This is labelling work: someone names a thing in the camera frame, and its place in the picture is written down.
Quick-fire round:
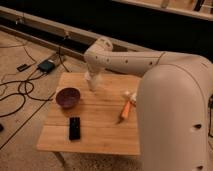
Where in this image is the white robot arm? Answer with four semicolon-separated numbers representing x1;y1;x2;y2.
84;37;213;171

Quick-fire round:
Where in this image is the purple bowl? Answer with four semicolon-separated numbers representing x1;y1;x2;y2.
56;87;81;109

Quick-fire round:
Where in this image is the black power adapter box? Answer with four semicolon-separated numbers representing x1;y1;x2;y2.
38;60;55;73

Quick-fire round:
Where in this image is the wooden table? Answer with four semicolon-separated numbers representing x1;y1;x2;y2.
37;73;140;155

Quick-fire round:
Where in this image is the black remote control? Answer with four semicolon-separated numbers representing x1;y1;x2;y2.
69;117;80;140

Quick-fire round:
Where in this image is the small black device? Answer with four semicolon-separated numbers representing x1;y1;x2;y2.
17;64;31;72

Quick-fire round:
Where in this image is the orange handled tool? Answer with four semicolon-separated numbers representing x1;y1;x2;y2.
119;101;131;123

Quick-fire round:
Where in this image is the black floor cable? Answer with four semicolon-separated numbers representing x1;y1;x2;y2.
0;33;71;118

